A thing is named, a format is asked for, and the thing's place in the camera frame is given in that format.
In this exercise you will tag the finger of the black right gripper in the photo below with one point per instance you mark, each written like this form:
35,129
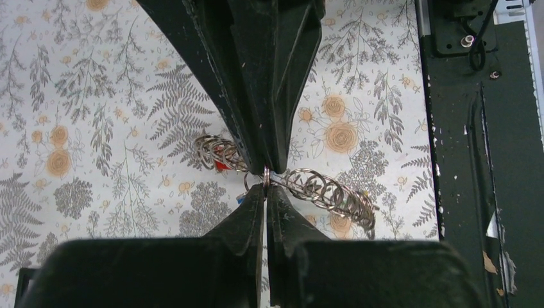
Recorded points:
200,32
295,36

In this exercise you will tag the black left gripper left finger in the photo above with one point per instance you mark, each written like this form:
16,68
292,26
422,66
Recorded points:
219,269

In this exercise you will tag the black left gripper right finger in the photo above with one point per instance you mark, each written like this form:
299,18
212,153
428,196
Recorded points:
308,269

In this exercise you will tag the floral patterned table mat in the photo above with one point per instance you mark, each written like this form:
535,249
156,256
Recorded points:
98,116

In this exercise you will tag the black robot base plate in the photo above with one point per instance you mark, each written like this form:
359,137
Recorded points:
486,143

